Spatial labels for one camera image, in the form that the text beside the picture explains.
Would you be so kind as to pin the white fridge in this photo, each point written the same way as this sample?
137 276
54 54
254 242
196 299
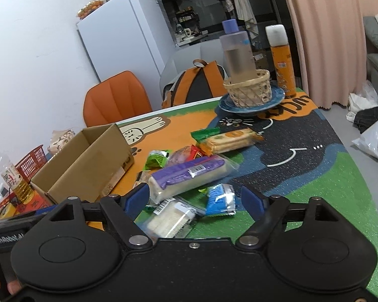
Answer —
119 37

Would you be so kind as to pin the light green snack packet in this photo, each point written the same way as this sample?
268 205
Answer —
156 160

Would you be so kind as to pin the brown cardboard box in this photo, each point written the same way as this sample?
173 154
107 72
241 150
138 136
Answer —
82 160

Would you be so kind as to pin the clear white snack packet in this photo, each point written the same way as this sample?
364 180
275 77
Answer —
173 220

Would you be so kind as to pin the clear bottle with purple cap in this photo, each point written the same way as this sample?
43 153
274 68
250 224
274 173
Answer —
237 53

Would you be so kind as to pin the patterned tissue pack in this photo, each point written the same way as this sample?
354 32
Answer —
61 139

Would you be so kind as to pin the black cloth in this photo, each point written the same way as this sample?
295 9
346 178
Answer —
370 118

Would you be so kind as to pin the white plastic bag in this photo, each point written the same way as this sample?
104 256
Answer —
363 96
376 140

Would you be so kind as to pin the orange cracker packet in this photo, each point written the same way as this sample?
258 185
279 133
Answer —
230 140

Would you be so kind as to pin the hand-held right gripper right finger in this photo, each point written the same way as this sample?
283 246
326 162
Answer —
253 200

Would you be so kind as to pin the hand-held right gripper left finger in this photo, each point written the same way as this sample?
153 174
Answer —
138 196

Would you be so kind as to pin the blue snack packet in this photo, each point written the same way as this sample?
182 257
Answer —
219 199

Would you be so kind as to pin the red box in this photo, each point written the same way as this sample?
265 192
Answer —
28 206

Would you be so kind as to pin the dark green snack packet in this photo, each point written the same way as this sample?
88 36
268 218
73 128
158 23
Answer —
204 133

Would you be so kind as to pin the cooking oil bottle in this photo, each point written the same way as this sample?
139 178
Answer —
11 179

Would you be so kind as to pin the red plastic basket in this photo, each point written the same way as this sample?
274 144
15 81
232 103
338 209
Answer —
30 162

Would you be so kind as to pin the printed table mat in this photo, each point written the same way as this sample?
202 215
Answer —
302 179

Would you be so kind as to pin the pink curtain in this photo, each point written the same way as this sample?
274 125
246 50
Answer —
327 37

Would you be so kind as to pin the small red snack packet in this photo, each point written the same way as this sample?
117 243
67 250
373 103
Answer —
196 153

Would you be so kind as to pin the blue plate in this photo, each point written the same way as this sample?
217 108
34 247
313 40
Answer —
277 96

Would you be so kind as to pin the woven bamboo basket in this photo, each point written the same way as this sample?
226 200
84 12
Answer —
249 92

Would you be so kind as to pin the orange spray can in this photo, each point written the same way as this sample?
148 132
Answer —
283 69

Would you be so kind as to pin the orange chair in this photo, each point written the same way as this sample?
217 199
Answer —
116 97

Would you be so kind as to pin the long purple snack packet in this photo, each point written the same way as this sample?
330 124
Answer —
189 171

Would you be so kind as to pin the orange and grey backpack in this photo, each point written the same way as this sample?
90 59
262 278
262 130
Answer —
192 85

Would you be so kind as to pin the bag of oranges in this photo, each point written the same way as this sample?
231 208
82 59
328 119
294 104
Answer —
89 8

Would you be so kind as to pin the round purple snack packet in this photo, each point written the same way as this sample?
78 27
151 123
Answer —
179 156

